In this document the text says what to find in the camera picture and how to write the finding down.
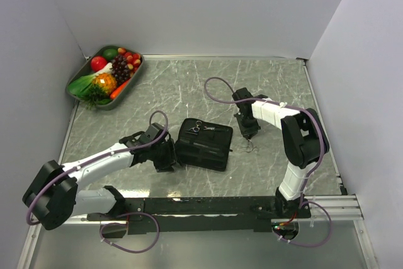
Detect orange carrot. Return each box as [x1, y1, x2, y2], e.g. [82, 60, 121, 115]
[110, 79, 130, 100]

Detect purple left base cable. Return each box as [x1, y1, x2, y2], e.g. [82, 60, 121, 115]
[99, 212, 161, 254]

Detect silver scissors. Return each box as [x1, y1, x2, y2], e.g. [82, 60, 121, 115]
[187, 120, 219, 134]
[241, 139, 259, 154]

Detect aluminium frame rail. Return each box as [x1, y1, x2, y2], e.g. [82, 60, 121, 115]
[30, 195, 365, 226]

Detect green lime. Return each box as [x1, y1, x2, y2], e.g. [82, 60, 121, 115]
[102, 48, 118, 61]

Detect grey fruit tray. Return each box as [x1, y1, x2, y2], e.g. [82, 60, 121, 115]
[66, 45, 145, 111]

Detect black zipper tool case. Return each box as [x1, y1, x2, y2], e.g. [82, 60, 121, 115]
[175, 118, 233, 172]

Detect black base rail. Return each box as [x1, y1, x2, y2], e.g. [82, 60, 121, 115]
[87, 196, 311, 235]

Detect orange pineapple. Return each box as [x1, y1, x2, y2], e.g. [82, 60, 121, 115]
[80, 73, 118, 108]

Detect green bok choy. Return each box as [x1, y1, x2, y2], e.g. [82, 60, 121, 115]
[67, 62, 112, 98]

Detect dark purple grapes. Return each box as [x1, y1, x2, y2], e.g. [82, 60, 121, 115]
[111, 55, 132, 86]

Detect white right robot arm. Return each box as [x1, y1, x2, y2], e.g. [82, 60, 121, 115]
[232, 88, 329, 218]

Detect red apple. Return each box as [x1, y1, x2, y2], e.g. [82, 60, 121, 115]
[90, 56, 108, 72]

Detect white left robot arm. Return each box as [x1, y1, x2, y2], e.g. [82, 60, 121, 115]
[22, 123, 178, 231]

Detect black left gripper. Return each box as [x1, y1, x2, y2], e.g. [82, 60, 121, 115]
[149, 138, 183, 172]

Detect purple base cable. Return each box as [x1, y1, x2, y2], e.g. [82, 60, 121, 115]
[272, 201, 333, 248]
[99, 212, 161, 254]

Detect red yellow cherries bunch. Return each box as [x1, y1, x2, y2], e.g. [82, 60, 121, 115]
[117, 47, 142, 68]

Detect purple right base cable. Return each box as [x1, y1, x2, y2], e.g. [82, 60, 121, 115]
[272, 201, 333, 248]

